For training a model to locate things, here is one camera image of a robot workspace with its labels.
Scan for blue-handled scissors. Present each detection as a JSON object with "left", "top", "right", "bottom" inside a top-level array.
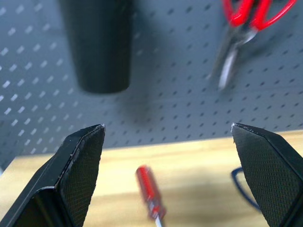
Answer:
[{"left": 231, "top": 166, "right": 261, "bottom": 210}]

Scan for grey metal pegboard wall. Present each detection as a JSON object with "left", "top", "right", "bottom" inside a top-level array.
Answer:
[{"left": 0, "top": 0, "right": 303, "bottom": 171}]

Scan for red-handled scissors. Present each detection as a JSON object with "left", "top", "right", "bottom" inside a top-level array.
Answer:
[{"left": 206, "top": 0, "right": 298, "bottom": 91}]

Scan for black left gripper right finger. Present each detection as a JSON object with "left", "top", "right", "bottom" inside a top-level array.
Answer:
[{"left": 230, "top": 122, "right": 303, "bottom": 227}]

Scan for red-handled screwdriver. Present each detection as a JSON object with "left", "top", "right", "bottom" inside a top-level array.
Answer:
[{"left": 134, "top": 165, "right": 167, "bottom": 227}]

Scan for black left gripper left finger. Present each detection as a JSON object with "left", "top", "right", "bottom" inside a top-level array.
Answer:
[{"left": 0, "top": 123, "right": 106, "bottom": 227}]

